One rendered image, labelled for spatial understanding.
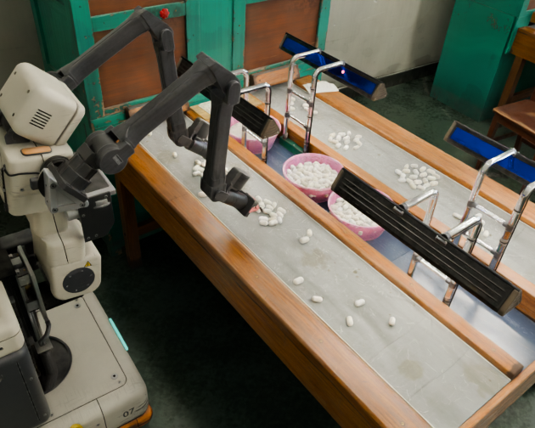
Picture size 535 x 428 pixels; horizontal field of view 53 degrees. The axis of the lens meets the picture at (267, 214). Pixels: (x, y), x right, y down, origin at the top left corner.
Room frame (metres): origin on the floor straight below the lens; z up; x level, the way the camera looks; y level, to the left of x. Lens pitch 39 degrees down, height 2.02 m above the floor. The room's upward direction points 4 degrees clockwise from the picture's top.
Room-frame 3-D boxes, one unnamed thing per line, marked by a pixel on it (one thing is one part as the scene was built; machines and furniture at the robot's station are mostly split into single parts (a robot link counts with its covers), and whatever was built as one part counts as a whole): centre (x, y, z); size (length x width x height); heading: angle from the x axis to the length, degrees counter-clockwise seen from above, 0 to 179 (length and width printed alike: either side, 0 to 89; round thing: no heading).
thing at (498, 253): (1.45, -0.79, 0.90); 0.20 x 0.19 x 0.45; 40
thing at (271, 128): (1.89, 0.21, 1.08); 0.62 x 0.08 x 0.07; 40
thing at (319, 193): (1.86, -0.18, 0.72); 0.27 x 0.27 x 0.10
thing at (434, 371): (1.51, -0.03, 0.73); 1.81 x 0.30 x 0.02; 40
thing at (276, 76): (2.62, 0.01, 0.83); 0.30 x 0.06 x 0.07; 130
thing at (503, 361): (1.63, -0.16, 0.71); 1.81 x 0.05 x 0.11; 40
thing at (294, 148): (2.19, -0.17, 0.90); 0.20 x 0.19 x 0.45; 40
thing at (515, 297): (1.14, -0.42, 1.08); 0.62 x 0.08 x 0.07; 40
